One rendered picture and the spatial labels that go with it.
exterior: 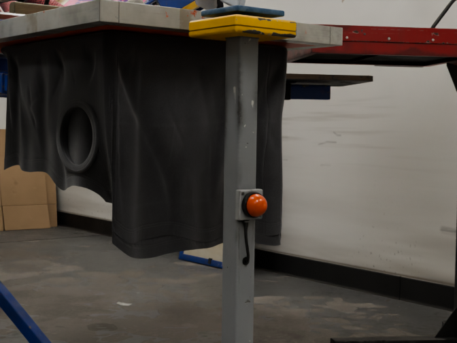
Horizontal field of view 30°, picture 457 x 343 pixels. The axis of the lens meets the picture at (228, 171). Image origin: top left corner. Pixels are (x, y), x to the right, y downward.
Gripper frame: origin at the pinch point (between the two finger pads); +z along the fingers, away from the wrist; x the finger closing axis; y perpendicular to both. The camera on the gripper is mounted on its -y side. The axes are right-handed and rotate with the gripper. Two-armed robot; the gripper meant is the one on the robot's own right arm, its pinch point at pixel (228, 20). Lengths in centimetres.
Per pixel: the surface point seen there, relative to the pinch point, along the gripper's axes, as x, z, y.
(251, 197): 23.7, 31.7, 13.2
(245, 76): 21.1, 12.1, 12.8
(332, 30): 1.9, -0.1, -25.9
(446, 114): -103, 14, -200
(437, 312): -98, 98, -192
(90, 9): -1.3, 0.5, 29.3
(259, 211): 25.1, 33.9, 12.6
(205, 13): 15.6, 1.8, 17.0
